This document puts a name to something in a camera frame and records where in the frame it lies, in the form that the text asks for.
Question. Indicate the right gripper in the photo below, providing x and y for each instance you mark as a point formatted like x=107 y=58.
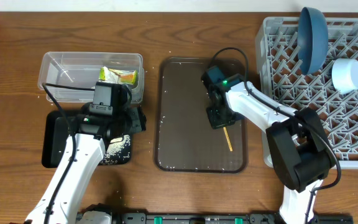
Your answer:
x=217 y=122

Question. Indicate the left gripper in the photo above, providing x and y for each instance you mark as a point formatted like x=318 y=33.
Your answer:
x=135 y=116

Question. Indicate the wooden chopstick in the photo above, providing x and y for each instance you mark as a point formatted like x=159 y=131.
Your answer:
x=228 y=139

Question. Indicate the yellow snack wrapper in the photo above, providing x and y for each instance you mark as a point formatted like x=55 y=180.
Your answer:
x=118 y=76

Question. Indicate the dark blue plate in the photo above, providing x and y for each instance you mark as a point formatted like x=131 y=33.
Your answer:
x=312 y=39

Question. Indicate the light blue rice bowl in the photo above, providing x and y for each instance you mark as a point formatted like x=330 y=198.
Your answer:
x=345 y=75

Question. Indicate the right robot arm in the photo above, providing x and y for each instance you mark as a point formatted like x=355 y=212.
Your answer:
x=298 y=146

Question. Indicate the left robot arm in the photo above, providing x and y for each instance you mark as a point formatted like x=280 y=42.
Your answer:
x=84 y=150

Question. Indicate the black waste tray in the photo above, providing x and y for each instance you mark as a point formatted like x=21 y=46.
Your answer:
x=56 y=133

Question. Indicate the grey dishwasher rack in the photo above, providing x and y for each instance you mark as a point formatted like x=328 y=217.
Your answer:
x=282 y=80

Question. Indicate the spilled white rice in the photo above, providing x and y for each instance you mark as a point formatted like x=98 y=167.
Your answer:
x=118 y=152

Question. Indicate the brown serving tray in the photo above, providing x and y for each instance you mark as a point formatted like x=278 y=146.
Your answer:
x=185 y=140

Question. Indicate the clear plastic bin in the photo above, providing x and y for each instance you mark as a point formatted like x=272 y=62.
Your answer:
x=82 y=69

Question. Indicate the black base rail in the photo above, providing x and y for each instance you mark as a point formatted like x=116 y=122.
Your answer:
x=141 y=218

